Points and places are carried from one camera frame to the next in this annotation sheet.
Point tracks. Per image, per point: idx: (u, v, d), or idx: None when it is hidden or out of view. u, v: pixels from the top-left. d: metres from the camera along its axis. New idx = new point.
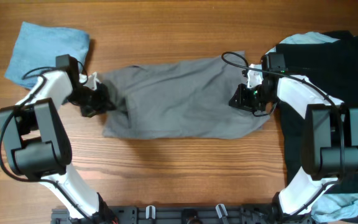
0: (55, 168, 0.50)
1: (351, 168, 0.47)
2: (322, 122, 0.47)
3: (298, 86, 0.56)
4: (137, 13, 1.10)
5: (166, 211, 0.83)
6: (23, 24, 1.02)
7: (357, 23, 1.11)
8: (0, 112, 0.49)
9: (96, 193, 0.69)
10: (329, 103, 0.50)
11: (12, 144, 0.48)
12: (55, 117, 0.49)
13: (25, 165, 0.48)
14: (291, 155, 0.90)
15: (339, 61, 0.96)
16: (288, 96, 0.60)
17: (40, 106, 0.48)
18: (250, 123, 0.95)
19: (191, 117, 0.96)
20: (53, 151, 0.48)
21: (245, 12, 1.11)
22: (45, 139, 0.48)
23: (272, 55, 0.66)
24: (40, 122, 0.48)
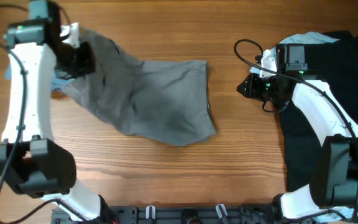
0: (59, 190, 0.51)
1: None
2: (341, 158, 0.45)
3: (321, 99, 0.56)
4: (137, 13, 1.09)
5: (166, 211, 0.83)
6: None
7: (357, 23, 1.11)
8: None
9: (97, 196, 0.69)
10: (350, 134, 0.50)
11: (12, 180, 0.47)
12: (55, 153, 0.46)
13: (30, 191, 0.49)
14: (291, 155, 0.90)
15: (339, 61, 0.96)
16: (304, 104, 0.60)
17: (36, 152, 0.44)
18: (199, 132, 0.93)
19: (147, 117, 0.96)
20: (58, 182, 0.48)
21: (246, 12, 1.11)
22: (48, 175, 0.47)
23: (291, 48, 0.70)
24: (41, 165, 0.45)
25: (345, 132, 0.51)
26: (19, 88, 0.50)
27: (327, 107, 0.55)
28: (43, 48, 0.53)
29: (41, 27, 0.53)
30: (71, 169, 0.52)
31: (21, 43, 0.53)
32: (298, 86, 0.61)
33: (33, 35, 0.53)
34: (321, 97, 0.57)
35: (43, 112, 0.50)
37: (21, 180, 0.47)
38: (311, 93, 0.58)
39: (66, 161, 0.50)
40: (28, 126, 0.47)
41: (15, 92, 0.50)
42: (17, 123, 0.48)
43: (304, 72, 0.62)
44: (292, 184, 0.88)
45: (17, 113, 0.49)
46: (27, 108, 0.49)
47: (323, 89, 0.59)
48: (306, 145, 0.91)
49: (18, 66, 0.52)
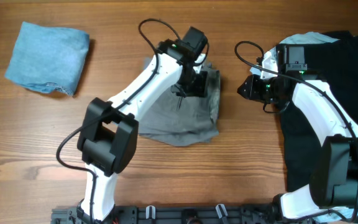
0: (104, 168, 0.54)
1: None
2: (341, 159, 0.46)
3: (320, 99, 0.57)
4: (137, 13, 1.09)
5: (166, 211, 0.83)
6: (23, 25, 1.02)
7: (357, 23, 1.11)
8: (94, 104, 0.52)
9: (113, 205, 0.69)
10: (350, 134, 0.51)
11: (87, 134, 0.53)
12: (131, 140, 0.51)
13: (88, 152, 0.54)
14: (291, 155, 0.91)
15: (339, 61, 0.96)
16: (304, 104, 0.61)
17: (123, 127, 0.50)
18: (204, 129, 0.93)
19: (166, 116, 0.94)
20: (113, 162, 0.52)
21: (245, 12, 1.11)
22: (114, 151, 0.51)
23: (291, 50, 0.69)
24: (117, 139, 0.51)
25: (346, 132, 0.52)
26: (143, 79, 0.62)
27: (328, 108, 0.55)
28: (178, 67, 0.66)
29: (185, 53, 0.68)
30: (125, 160, 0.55)
31: (166, 53, 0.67)
32: (298, 86, 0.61)
33: (178, 55, 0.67)
34: (321, 96, 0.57)
35: (144, 107, 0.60)
37: (93, 139, 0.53)
38: (311, 93, 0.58)
39: (130, 152, 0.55)
40: (132, 105, 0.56)
41: (140, 79, 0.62)
42: (124, 98, 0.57)
43: (304, 72, 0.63)
44: (291, 183, 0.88)
45: (130, 92, 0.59)
46: (140, 95, 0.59)
47: (324, 89, 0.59)
48: (306, 145, 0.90)
49: (152, 67, 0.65)
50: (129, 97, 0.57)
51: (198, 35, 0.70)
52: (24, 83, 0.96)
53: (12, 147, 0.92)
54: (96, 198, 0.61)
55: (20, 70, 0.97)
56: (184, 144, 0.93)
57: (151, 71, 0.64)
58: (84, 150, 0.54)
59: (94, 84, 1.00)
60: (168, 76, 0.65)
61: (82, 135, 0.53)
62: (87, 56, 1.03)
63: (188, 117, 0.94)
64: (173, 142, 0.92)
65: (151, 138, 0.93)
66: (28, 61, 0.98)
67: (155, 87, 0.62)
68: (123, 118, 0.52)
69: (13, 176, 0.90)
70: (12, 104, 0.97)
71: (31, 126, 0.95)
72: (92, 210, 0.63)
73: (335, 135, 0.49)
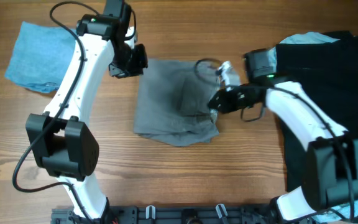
0: (75, 176, 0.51)
1: (357, 196, 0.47)
2: (327, 163, 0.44)
3: (293, 102, 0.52)
4: (137, 13, 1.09)
5: (166, 211, 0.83)
6: (23, 24, 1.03)
7: (357, 23, 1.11)
8: (30, 119, 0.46)
9: (104, 197, 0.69)
10: (330, 135, 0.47)
11: (40, 152, 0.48)
12: (86, 139, 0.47)
13: (50, 168, 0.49)
14: (291, 155, 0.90)
15: (339, 61, 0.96)
16: (279, 109, 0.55)
17: (70, 132, 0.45)
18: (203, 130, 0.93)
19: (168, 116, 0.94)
20: (79, 167, 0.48)
21: (245, 12, 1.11)
22: (73, 158, 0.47)
23: (253, 56, 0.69)
24: (69, 145, 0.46)
25: (325, 133, 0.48)
26: (73, 70, 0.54)
27: (304, 110, 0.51)
28: (105, 43, 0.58)
29: (110, 25, 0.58)
30: (93, 157, 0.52)
31: (88, 31, 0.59)
32: (270, 91, 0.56)
33: (102, 30, 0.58)
34: (294, 99, 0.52)
35: (86, 101, 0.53)
37: (48, 154, 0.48)
38: (283, 96, 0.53)
39: (93, 149, 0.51)
40: (71, 106, 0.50)
41: (68, 75, 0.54)
42: (61, 102, 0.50)
43: (273, 76, 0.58)
44: (291, 183, 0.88)
45: (65, 93, 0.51)
46: (74, 91, 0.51)
47: (296, 92, 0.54)
48: None
49: (78, 55, 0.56)
50: (64, 100, 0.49)
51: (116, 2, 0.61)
52: (23, 83, 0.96)
53: (12, 147, 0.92)
54: (86, 204, 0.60)
55: (20, 70, 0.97)
56: (188, 144, 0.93)
57: (78, 58, 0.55)
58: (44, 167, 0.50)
59: None
60: (100, 56, 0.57)
61: (36, 155, 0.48)
62: None
63: (184, 116, 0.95)
64: (173, 140, 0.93)
65: (150, 138, 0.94)
66: (27, 61, 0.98)
67: (91, 74, 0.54)
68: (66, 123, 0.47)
69: (13, 176, 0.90)
70: (12, 104, 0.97)
71: None
72: (86, 212, 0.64)
73: (315, 139, 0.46)
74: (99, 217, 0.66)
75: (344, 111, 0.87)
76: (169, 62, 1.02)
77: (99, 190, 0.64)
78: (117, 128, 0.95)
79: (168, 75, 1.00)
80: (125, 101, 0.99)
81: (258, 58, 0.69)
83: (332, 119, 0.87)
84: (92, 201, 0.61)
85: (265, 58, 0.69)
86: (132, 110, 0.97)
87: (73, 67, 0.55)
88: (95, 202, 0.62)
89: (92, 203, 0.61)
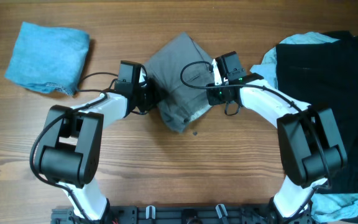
0: (71, 182, 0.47)
1: (334, 168, 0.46)
2: (297, 134, 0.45)
3: (260, 93, 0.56)
4: (137, 13, 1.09)
5: (166, 211, 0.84)
6: (23, 24, 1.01)
7: (357, 23, 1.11)
8: (55, 107, 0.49)
9: (105, 200, 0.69)
10: (296, 110, 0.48)
11: (48, 140, 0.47)
12: (97, 137, 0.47)
13: (46, 168, 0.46)
14: None
15: (339, 61, 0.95)
16: (253, 103, 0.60)
17: (88, 119, 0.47)
18: (204, 125, 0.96)
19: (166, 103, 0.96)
20: (78, 169, 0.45)
21: (245, 12, 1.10)
22: (78, 154, 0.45)
23: (226, 59, 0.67)
24: (82, 134, 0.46)
25: (292, 111, 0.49)
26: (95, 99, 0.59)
27: (270, 98, 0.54)
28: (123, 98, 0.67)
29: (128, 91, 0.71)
30: (92, 171, 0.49)
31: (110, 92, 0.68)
32: (242, 90, 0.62)
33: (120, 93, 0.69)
34: (262, 91, 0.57)
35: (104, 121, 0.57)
37: (54, 146, 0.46)
38: (254, 92, 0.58)
39: (95, 160, 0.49)
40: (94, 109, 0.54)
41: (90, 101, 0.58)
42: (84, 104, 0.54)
43: (243, 79, 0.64)
44: None
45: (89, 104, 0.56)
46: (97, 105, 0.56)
47: (261, 84, 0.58)
48: None
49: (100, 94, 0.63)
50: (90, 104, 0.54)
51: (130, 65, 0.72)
52: (24, 83, 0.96)
53: (12, 147, 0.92)
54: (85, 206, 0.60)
55: (20, 70, 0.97)
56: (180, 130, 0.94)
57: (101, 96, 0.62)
58: (41, 168, 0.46)
59: (95, 84, 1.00)
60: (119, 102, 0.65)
61: (42, 143, 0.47)
62: (87, 56, 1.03)
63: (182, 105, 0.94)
64: (175, 127, 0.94)
65: (154, 124, 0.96)
66: (28, 61, 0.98)
67: (110, 104, 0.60)
68: (85, 115, 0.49)
69: (13, 176, 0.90)
70: (12, 104, 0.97)
71: (30, 126, 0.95)
72: (86, 213, 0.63)
73: (284, 116, 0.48)
74: (99, 218, 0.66)
75: (342, 111, 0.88)
76: (179, 49, 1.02)
77: (99, 193, 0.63)
78: (116, 128, 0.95)
79: (179, 59, 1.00)
80: None
81: (230, 61, 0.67)
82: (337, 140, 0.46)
83: None
84: (92, 204, 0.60)
85: (235, 61, 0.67)
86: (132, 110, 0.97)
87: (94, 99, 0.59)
88: (95, 205, 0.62)
89: (91, 206, 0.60)
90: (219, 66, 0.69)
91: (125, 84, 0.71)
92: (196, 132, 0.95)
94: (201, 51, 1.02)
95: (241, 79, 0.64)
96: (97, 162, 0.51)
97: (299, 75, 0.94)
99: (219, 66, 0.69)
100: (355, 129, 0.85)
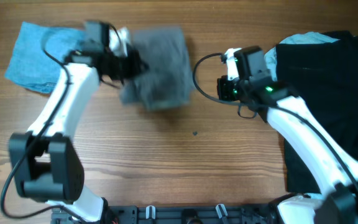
0: (61, 200, 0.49)
1: None
2: (351, 213, 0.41)
3: (300, 127, 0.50)
4: (137, 13, 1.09)
5: (166, 211, 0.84)
6: (24, 25, 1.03)
7: (357, 23, 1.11)
8: (12, 140, 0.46)
9: (101, 200, 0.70)
10: (350, 180, 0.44)
11: (21, 175, 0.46)
12: (70, 154, 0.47)
13: (33, 196, 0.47)
14: (291, 155, 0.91)
15: (340, 61, 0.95)
16: (283, 128, 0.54)
17: (54, 147, 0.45)
18: (204, 124, 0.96)
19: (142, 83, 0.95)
20: (63, 192, 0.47)
21: (245, 12, 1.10)
22: (58, 179, 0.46)
23: (250, 56, 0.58)
24: (53, 163, 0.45)
25: (344, 175, 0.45)
26: (59, 93, 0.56)
27: (317, 145, 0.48)
28: (91, 70, 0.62)
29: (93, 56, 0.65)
30: (78, 180, 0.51)
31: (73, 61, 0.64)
32: (273, 111, 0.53)
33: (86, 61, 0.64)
34: (301, 124, 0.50)
35: (71, 121, 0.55)
37: (30, 178, 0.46)
38: (294, 124, 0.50)
39: (77, 172, 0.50)
40: (56, 123, 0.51)
41: (55, 95, 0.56)
42: (45, 119, 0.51)
43: (273, 89, 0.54)
44: (293, 183, 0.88)
45: (48, 114, 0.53)
46: (59, 110, 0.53)
47: (304, 116, 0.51)
48: None
49: (64, 77, 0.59)
50: (50, 117, 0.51)
51: (97, 25, 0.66)
52: (23, 83, 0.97)
53: None
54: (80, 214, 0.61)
55: (20, 70, 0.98)
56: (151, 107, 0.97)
57: (64, 83, 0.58)
58: (28, 198, 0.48)
59: None
60: (85, 81, 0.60)
61: (18, 180, 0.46)
62: None
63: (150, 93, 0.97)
64: (140, 102, 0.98)
65: (154, 124, 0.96)
66: (28, 61, 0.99)
67: (76, 95, 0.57)
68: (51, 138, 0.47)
69: None
70: (12, 104, 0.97)
71: None
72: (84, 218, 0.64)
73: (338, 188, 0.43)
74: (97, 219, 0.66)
75: (343, 111, 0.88)
76: (163, 37, 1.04)
77: (93, 195, 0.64)
78: (117, 128, 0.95)
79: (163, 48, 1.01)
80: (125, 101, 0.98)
81: (253, 60, 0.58)
82: None
83: (332, 119, 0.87)
84: (87, 210, 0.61)
85: (259, 61, 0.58)
86: (132, 110, 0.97)
87: (57, 93, 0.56)
88: (91, 210, 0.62)
89: (87, 212, 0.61)
90: (240, 64, 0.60)
91: (92, 46, 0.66)
92: (196, 132, 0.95)
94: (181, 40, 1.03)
95: (270, 88, 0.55)
96: (80, 170, 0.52)
97: (299, 74, 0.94)
99: (243, 63, 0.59)
100: (355, 129, 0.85)
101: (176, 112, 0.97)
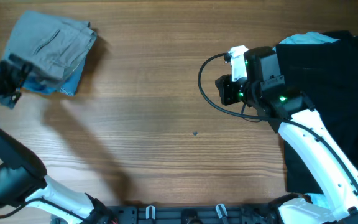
0: (35, 185, 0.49)
1: None
2: None
3: (317, 146, 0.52)
4: (137, 13, 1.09)
5: (166, 211, 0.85)
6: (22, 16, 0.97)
7: (357, 23, 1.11)
8: None
9: (84, 195, 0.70)
10: None
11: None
12: (9, 137, 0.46)
13: (5, 198, 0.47)
14: (291, 155, 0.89)
15: (339, 61, 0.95)
16: (293, 142, 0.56)
17: None
18: (204, 124, 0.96)
19: (75, 57, 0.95)
20: (28, 172, 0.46)
21: (245, 12, 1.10)
22: (13, 165, 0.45)
23: (264, 63, 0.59)
24: None
25: (357, 198, 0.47)
26: None
27: (330, 163, 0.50)
28: None
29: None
30: (39, 159, 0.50)
31: None
32: (287, 125, 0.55)
33: None
34: (316, 141, 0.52)
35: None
37: None
38: (306, 140, 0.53)
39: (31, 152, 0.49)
40: None
41: None
42: None
43: (286, 99, 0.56)
44: (293, 183, 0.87)
45: None
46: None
47: (319, 134, 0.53)
48: None
49: None
50: None
51: None
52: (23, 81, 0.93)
53: None
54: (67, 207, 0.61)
55: None
56: (88, 47, 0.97)
57: None
58: (3, 201, 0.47)
59: (95, 84, 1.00)
60: None
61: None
62: (88, 56, 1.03)
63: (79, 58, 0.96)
64: (84, 51, 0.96)
65: (154, 124, 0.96)
66: None
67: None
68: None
69: None
70: None
71: (30, 126, 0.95)
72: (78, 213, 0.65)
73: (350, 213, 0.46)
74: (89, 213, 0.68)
75: (344, 111, 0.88)
76: (25, 25, 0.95)
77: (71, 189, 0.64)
78: (116, 128, 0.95)
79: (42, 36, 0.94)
80: (125, 101, 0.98)
81: (267, 65, 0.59)
82: None
83: (333, 119, 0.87)
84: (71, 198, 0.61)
85: (272, 65, 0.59)
86: (132, 110, 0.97)
87: None
88: (76, 198, 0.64)
89: (71, 200, 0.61)
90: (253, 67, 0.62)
91: None
92: (195, 132, 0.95)
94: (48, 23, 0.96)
95: (283, 97, 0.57)
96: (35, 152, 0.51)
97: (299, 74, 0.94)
99: (255, 66, 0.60)
100: (355, 129, 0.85)
101: (176, 112, 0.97)
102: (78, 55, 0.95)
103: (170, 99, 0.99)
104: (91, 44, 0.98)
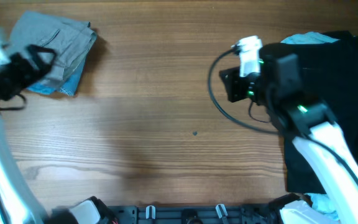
0: None
1: None
2: None
3: (339, 171, 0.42)
4: (137, 13, 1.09)
5: (166, 211, 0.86)
6: (23, 17, 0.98)
7: (356, 23, 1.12)
8: None
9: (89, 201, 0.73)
10: None
11: None
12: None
13: None
14: (292, 155, 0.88)
15: (340, 62, 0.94)
16: (306, 157, 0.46)
17: None
18: (205, 125, 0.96)
19: (75, 56, 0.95)
20: None
21: (245, 12, 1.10)
22: None
23: (281, 64, 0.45)
24: None
25: None
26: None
27: (352, 188, 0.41)
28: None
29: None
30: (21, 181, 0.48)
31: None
32: (303, 140, 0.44)
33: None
34: (335, 162, 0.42)
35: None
37: None
38: (326, 159, 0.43)
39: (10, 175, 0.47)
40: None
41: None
42: None
43: (308, 109, 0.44)
44: (293, 183, 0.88)
45: None
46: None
47: (342, 155, 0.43)
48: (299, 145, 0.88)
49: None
50: None
51: None
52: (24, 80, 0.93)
53: (13, 146, 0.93)
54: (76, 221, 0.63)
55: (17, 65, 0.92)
56: (88, 47, 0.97)
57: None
58: None
59: (95, 84, 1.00)
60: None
61: None
62: (87, 56, 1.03)
63: (80, 58, 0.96)
64: (84, 51, 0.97)
65: (154, 124, 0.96)
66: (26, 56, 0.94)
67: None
68: None
69: None
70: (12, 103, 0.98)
71: (30, 126, 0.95)
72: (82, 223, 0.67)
73: None
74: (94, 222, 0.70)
75: (344, 111, 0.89)
76: (27, 24, 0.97)
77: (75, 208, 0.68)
78: (117, 128, 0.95)
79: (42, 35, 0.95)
80: (125, 101, 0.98)
81: (284, 68, 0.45)
82: None
83: None
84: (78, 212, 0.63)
85: (291, 67, 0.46)
86: (132, 110, 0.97)
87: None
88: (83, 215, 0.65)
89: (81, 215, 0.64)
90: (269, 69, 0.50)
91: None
92: (195, 132, 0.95)
94: (48, 23, 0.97)
95: (302, 107, 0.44)
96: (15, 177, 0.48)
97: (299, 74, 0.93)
99: (272, 69, 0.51)
100: (355, 129, 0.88)
101: (176, 112, 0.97)
102: (78, 55, 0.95)
103: (170, 99, 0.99)
104: (91, 43, 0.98)
